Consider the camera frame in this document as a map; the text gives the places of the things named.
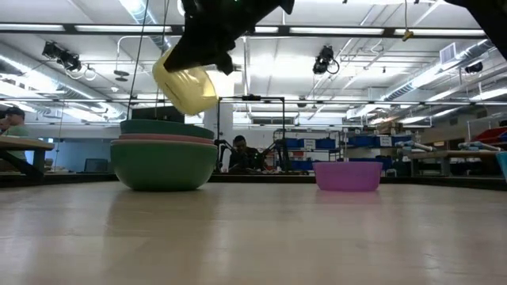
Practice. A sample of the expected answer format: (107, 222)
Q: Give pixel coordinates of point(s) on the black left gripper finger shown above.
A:
(227, 65)
(190, 55)

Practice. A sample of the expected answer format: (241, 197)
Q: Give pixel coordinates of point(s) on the small yellow plastic bowl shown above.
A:
(188, 93)

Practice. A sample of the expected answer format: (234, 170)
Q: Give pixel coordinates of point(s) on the medium teal plastic bowl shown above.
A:
(166, 128)

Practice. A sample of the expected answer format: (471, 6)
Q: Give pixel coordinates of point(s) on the large pink plastic bowl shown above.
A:
(166, 138)

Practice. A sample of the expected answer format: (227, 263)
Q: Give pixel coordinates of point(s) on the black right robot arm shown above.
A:
(491, 20)

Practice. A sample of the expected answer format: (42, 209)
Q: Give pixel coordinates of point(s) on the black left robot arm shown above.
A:
(206, 8)

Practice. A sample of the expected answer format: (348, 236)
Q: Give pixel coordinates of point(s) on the shelf with blue bins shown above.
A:
(356, 141)

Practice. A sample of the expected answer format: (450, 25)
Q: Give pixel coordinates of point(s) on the black background robot rig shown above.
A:
(283, 118)

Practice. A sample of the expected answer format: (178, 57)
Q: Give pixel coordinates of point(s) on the person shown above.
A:
(242, 156)
(16, 128)

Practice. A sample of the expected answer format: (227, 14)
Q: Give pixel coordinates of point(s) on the large green plastic bowl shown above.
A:
(163, 166)

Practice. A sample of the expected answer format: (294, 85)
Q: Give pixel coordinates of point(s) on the black laptop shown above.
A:
(96, 165)

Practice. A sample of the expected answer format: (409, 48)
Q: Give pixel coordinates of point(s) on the small purple plastic bowl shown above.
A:
(348, 176)

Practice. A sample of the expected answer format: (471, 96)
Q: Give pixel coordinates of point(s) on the yellow hanging connector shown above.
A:
(407, 35)

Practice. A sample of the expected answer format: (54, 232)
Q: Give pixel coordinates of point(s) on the wooden workbench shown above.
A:
(451, 155)
(24, 143)

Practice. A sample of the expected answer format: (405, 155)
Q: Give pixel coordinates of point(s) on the white ceiling air vent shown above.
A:
(448, 53)

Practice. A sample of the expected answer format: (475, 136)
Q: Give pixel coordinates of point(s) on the red storage bin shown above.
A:
(491, 135)

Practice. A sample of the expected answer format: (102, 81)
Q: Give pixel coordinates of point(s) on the black ceiling camera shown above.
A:
(63, 57)
(322, 59)

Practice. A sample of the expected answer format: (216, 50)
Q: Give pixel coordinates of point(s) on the black aluminium table frame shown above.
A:
(257, 179)

